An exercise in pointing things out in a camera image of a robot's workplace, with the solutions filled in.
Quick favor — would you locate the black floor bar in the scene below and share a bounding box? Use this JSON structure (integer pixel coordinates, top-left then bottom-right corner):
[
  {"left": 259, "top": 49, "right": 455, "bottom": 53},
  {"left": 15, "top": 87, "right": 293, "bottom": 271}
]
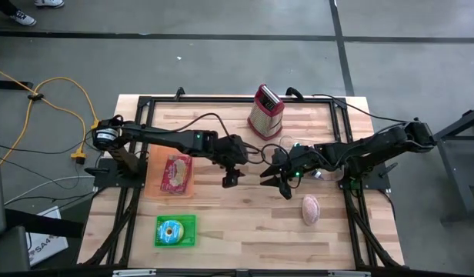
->
[{"left": 0, "top": 79, "right": 34, "bottom": 91}]

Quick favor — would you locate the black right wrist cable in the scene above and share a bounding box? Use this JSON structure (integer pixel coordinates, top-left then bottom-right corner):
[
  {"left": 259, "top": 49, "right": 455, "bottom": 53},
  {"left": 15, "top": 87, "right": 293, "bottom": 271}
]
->
[{"left": 259, "top": 143, "right": 294, "bottom": 182}]

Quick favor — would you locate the pink seashell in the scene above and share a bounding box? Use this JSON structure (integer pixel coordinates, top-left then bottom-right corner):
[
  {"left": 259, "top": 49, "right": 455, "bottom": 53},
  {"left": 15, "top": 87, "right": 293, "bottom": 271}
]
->
[{"left": 301, "top": 193, "right": 322, "bottom": 227}]

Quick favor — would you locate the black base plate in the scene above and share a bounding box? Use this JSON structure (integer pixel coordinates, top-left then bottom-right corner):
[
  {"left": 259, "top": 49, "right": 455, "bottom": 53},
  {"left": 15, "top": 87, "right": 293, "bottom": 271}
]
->
[
  {"left": 84, "top": 157, "right": 146, "bottom": 189},
  {"left": 339, "top": 161, "right": 399, "bottom": 192}
]

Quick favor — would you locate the red popcorn packet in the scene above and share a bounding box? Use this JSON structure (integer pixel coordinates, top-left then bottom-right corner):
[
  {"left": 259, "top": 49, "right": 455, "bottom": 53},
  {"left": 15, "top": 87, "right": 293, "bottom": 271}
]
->
[{"left": 159, "top": 154, "right": 194, "bottom": 195}]

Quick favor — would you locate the green plastic basket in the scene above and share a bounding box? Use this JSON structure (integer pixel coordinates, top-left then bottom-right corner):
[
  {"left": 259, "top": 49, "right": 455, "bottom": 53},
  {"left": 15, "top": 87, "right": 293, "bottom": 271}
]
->
[{"left": 154, "top": 214, "right": 198, "bottom": 248}]

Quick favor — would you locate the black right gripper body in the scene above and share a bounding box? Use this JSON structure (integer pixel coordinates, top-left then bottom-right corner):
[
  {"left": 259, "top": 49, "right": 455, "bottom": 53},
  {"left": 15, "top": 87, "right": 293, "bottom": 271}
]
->
[{"left": 277, "top": 145, "right": 321, "bottom": 182}]

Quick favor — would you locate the person's leg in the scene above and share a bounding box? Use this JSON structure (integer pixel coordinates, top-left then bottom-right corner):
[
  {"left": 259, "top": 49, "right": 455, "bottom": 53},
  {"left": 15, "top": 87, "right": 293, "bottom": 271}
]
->
[{"left": 0, "top": 0, "right": 17, "bottom": 17}]

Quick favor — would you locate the black metal stand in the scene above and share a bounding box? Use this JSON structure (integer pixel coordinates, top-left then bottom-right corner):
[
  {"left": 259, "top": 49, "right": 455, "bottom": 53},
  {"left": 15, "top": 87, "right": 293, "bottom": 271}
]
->
[{"left": 416, "top": 104, "right": 474, "bottom": 226}]

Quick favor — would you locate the white floor cable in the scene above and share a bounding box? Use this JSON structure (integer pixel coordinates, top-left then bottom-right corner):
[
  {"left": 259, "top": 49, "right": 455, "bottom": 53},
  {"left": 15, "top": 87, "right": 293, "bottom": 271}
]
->
[{"left": 4, "top": 175, "right": 96, "bottom": 207}]

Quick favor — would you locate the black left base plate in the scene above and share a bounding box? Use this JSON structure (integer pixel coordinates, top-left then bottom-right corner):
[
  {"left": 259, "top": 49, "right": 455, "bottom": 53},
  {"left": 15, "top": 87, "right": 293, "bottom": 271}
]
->
[{"left": 84, "top": 157, "right": 146, "bottom": 189}]

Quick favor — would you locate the yellow extension cable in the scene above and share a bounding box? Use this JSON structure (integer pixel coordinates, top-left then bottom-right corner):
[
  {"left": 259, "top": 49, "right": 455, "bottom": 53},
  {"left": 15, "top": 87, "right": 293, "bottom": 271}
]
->
[
  {"left": 0, "top": 75, "right": 103, "bottom": 165},
  {"left": 0, "top": 65, "right": 88, "bottom": 162}
]

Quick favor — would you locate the black floor cable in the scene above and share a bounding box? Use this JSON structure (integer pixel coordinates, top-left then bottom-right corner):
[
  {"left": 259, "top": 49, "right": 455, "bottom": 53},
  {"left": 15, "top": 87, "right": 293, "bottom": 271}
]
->
[{"left": 0, "top": 130, "right": 103, "bottom": 155}]

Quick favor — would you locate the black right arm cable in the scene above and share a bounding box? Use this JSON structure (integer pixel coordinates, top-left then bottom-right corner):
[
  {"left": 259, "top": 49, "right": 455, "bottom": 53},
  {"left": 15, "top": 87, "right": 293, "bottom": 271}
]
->
[{"left": 312, "top": 93, "right": 409, "bottom": 124}]

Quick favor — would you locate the red metal box grater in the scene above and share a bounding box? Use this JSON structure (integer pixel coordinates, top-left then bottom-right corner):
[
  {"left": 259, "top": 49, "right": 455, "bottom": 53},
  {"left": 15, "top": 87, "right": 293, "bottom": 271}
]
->
[{"left": 247, "top": 83, "right": 286, "bottom": 142}]

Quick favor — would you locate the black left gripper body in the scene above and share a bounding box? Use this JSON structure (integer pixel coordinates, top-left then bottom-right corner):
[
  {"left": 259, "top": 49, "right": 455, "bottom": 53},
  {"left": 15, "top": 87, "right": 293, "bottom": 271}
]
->
[{"left": 215, "top": 134, "right": 249, "bottom": 170}]

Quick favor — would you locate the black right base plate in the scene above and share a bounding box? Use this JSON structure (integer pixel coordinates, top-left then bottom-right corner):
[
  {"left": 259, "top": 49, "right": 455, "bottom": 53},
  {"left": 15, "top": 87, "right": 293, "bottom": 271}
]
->
[{"left": 339, "top": 161, "right": 399, "bottom": 192}]

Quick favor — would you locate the black aluminium table frame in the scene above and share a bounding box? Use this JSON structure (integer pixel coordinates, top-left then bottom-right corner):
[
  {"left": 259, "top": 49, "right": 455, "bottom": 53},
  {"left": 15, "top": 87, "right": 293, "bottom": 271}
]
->
[{"left": 77, "top": 94, "right": 406, "bottom": 270}]

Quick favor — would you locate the silver edge bracket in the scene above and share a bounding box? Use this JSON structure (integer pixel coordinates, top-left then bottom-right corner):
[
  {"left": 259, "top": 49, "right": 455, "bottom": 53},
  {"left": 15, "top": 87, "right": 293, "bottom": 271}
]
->
[
  {"left": 112, "top": 269, "right": 158, "bottom": 277},
  {"left": 327, "top": 270, "right": 372, "bottom": 277}
]

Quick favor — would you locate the dark grey equipment case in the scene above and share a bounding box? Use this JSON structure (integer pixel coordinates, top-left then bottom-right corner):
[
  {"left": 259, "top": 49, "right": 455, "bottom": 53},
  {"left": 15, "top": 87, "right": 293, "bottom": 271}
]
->
[{"left": 0, "top": 126, "right": 30, "bottom": 277}]

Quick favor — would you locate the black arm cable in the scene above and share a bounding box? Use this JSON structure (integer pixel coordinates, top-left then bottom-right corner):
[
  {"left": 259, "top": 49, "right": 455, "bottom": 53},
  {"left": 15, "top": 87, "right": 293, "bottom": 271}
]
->
[
  {"left": 174, "top": 112, "right": 263, "bottom": 165},
  {"left": 312, "top": 93, "right": 409, "bottom": 124}
]

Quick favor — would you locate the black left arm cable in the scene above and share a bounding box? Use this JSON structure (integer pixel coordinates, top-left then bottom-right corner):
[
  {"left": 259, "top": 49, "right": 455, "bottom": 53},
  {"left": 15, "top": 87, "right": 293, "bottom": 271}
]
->
[{"left": 174, "top": 112, "right": 263, "bottom": 165}]

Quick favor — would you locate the blue frosted toy donut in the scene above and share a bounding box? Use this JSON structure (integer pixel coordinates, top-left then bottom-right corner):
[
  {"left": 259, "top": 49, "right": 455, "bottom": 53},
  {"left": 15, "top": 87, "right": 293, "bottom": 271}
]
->
[{"left": 158, "top": 219, "right": 185, "bottom": 245}]

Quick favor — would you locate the orange plastic bin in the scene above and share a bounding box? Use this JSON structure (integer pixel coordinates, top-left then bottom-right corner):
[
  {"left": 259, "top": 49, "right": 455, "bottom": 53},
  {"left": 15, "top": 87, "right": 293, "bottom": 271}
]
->
[{"left": 143, "top": 144, "right": 195, "bottom": 200}]

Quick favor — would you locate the clear plastic bin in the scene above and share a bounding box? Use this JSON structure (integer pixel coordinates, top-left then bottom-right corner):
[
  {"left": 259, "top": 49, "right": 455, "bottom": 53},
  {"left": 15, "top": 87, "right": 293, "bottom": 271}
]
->
[{"left": 278, "top": 135, "right": 345, "bottom": 182}]

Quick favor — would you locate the black slanted beam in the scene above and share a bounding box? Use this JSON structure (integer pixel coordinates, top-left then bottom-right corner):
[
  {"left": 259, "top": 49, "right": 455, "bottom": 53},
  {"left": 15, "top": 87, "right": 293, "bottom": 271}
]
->
[{"left": 4, "top": 207, "right": 84, "bottom": 239}]

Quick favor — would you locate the white printed box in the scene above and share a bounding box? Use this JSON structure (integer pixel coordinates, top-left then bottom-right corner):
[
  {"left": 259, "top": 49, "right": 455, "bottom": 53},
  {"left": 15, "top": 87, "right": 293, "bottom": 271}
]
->
[{"left": 27, "top": 205, "right": 69, "bottom": 267}]

